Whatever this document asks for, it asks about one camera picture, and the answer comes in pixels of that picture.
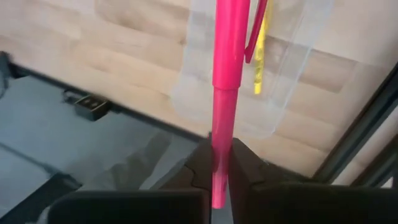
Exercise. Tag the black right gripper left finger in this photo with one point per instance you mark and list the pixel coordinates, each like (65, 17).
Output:
(140, 208)

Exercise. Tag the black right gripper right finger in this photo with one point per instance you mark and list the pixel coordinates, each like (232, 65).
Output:
(311, 205)

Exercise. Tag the yellow slim clip highlighter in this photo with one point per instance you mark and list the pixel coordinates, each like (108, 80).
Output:
(259, 62)

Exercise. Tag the pink slim clip highlighter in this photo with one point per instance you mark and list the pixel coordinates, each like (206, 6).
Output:
(230, 62)

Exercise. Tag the black table edge clamp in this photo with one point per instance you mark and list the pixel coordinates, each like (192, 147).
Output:
(91, 107)

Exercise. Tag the clear plastic bin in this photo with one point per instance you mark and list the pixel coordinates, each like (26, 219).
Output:
(202, 62)

